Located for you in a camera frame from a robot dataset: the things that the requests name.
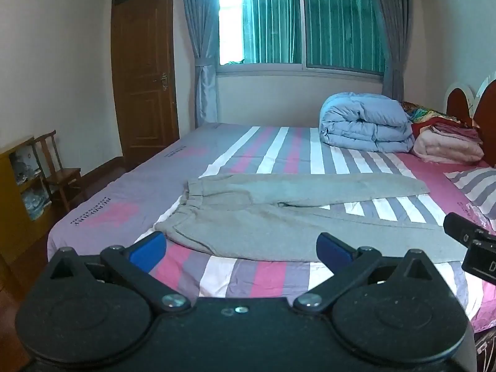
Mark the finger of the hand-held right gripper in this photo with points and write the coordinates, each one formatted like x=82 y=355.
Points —
x=459 y=228

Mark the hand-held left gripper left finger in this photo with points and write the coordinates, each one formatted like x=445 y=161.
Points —
x=149 y=250

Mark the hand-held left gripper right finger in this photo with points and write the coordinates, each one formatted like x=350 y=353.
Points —
x=333 y=252

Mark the grey pants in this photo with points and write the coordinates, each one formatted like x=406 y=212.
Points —
x=252 y=221

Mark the clear plastic bag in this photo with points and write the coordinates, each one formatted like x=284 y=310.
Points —
x=482 y=215

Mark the striped pillow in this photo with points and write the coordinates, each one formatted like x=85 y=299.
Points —
x=476 y=190

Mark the folded pink blanket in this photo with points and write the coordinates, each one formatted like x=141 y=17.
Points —
x=445 y=147

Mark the folded mauve cloth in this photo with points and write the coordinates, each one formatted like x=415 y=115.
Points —
x=461 y=131

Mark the red blanket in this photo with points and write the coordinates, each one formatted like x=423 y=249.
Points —
x=420 y=127

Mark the wooden chair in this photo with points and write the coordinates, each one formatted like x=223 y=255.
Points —
x=64 y=174

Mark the striped bed sheet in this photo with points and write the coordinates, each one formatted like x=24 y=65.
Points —
x=271 y=151

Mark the wooden headboard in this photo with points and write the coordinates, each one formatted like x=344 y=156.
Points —
x=486 y=112

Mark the colourful patterned quilt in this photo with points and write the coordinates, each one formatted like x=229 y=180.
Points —
x=422 y=112

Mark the folded blue duvet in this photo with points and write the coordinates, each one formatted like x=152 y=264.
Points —
x=364 y=124

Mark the yellow wooden cabinet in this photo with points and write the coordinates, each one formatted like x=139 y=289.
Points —
x=15 y=232

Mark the wooden door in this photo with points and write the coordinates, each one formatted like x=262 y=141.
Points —
x=143 y=66

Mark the grey curtain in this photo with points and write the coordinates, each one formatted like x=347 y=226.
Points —
x=397 y=35
x=201 y=46

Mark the window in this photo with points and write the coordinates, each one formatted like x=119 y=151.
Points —
x=310 y=27

